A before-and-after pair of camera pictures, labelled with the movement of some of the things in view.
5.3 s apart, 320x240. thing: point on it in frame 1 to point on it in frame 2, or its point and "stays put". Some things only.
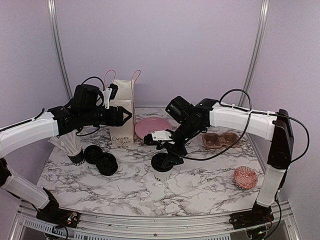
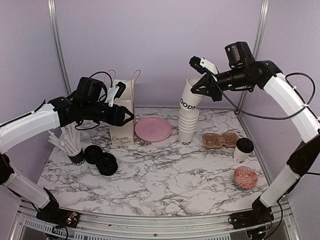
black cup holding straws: [78, 158] stays put
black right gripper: [174, 149] to [210, 89]
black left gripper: [118, 121] stays put
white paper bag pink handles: [123, 135] stays put
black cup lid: [162, 162] to [244, 145]
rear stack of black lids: [91, 153] stays put
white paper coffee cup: [162, 176] to [239, 156]
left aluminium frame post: [54, 25] stays put
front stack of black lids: [106, 164] stays put
